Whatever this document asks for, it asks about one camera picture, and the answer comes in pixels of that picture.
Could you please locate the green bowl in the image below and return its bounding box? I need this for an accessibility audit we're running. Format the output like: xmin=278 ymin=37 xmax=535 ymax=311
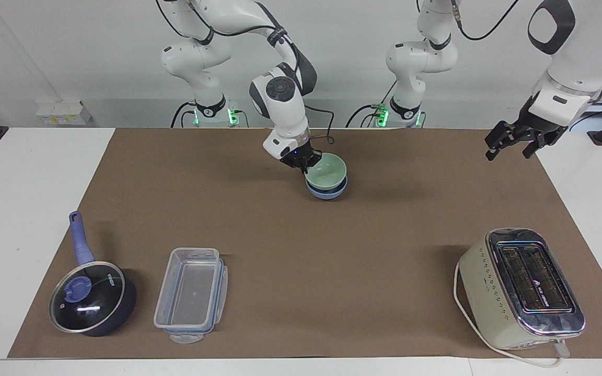
xmin=305 ymin=152 xmax=347 ymax=192

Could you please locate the white toaster cable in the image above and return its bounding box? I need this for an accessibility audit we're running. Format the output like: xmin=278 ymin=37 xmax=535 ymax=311
xmin=453 ymin=260 xmax=571 ymax=368

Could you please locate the white wall socket box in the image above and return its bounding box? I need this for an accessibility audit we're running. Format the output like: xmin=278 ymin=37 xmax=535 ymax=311
xmin=36 ymin=100 xmax=93 ymax=126

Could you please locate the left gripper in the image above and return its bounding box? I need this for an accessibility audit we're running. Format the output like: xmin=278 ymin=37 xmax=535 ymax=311
xmin=485 ymin=96 xmax=569 ymax=160

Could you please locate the cream and chrome toaster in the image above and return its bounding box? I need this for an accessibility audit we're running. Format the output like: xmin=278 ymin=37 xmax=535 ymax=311
xmin=458 ymin=227 xmax=587 ymax=351

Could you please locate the blue bowl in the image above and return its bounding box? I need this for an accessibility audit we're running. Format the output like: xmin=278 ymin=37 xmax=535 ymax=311
xmin=306 ymin=177 xmax=349 ymax=201

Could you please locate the dark blue saucepan purple handle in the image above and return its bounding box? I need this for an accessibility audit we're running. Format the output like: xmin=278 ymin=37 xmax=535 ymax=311
xmin=49 ymin=211 xmax=137 ymax=338

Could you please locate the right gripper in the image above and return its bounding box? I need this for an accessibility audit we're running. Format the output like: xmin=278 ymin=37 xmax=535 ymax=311
xmin=281 ymin=148 xmax=324 ymax=175

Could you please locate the glass lid purple knob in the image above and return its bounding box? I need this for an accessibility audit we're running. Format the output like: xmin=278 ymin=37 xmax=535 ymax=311
xmin=49 ymin=261 xmax=125 ymax=334

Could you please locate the clear plastic food container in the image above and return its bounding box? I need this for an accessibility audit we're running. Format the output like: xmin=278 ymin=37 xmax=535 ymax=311
xmin=153 ymin=247 xmax=229 ymax=345

